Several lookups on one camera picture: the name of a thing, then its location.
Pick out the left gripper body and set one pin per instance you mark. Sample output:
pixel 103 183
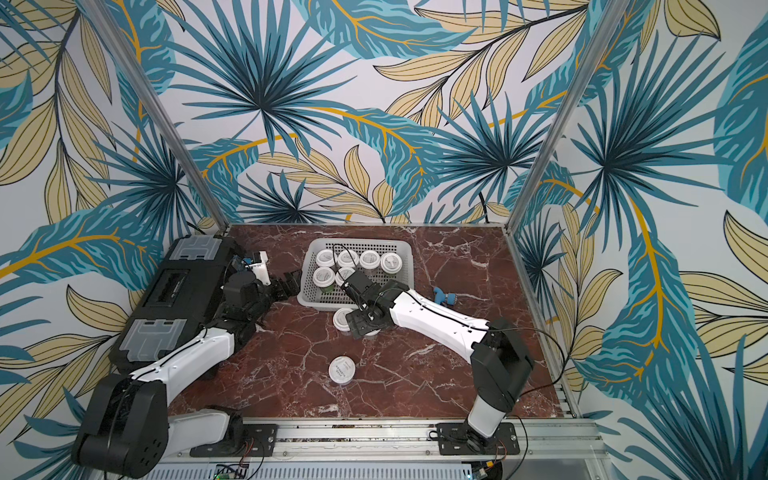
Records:
pixel 266 293

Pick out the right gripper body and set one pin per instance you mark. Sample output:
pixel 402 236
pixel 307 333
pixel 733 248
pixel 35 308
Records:
pixel 352 282

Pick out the white yogurt cup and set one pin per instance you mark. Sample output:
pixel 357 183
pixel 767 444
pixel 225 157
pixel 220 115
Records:
pixel 342 370
pixel 326 258
pixel 347 259
pixel 340 321
pixel 370 260
pixel 343 274
pixel 324 278
pixel 391 263

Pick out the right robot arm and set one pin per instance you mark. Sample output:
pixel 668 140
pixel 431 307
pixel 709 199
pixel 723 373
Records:
pixel 500 360

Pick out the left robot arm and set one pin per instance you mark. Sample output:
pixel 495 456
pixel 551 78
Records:
pixel 126 429

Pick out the black toolbox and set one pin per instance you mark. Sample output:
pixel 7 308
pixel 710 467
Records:
pixel 182 296

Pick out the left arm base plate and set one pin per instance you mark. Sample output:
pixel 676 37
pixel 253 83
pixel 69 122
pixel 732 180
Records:
pixel 246 440

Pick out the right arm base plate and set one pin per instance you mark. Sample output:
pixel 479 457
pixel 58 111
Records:
pixel 458 439

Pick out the left aluminium corner post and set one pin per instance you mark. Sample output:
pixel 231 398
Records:
pixel 108 30

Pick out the aluminium corner post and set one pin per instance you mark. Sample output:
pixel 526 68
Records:
pixel 108 30
pixel 599 42

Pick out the aluminium rail frame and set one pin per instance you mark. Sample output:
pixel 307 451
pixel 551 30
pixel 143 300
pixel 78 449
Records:
pixel 390 448

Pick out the right aluminium corner post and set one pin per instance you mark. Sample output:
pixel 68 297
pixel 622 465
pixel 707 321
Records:
pixel 599 42

